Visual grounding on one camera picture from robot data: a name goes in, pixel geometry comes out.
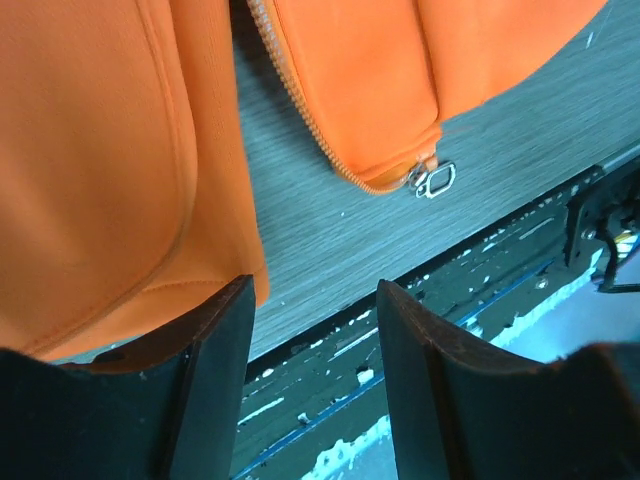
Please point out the orange zip jacket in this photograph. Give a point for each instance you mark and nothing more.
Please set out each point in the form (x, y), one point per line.
(125, 192)

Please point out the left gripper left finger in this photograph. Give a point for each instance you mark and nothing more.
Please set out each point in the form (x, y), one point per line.
(163, 406)

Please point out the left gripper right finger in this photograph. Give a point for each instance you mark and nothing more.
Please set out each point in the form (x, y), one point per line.
(462, 408)

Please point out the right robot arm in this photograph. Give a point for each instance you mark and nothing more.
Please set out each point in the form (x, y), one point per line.
(608, 205)

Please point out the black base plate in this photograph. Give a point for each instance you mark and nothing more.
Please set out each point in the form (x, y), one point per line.
(314, 411)

